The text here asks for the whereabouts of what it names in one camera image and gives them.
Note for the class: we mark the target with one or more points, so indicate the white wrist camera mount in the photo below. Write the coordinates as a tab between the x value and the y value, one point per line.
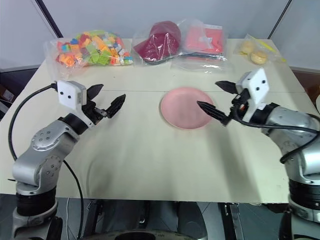
68	93
257	87

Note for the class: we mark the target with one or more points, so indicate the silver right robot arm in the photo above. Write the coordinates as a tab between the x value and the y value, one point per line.
297	140

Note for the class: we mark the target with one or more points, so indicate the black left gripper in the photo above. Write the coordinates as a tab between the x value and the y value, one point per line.
96	112

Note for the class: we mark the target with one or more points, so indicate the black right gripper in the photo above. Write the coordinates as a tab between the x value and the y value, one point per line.
240	101

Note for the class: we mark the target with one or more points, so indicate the bagged maroon cap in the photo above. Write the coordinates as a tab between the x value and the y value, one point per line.
160	42

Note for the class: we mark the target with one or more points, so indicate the clear bag with buns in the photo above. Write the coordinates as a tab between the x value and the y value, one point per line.
257	50

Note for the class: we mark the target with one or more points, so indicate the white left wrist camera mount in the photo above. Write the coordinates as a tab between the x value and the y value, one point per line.
68	93

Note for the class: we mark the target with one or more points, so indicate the pink round plate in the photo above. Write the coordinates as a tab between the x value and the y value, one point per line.
186	107

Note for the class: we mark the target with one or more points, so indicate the grey metal table leg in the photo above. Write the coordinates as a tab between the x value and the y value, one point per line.
231	220

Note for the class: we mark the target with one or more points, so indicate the yellow stick in bag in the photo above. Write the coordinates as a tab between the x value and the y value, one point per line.
268	47

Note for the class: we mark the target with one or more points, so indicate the bag of colourful building blocks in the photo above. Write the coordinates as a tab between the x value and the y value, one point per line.
92	48

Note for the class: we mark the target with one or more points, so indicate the black slanted frame bar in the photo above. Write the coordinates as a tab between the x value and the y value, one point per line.
278	18
48	18

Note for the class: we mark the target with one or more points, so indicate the pale round bun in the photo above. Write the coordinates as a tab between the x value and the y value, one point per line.
247	47
258	57

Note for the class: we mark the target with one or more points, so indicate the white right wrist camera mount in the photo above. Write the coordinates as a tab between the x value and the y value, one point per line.
257	87

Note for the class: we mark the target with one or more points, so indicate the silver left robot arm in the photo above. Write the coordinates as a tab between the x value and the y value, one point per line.
42	155

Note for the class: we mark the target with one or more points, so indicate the bagged pink red cloths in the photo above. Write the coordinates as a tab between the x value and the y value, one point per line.
203	41

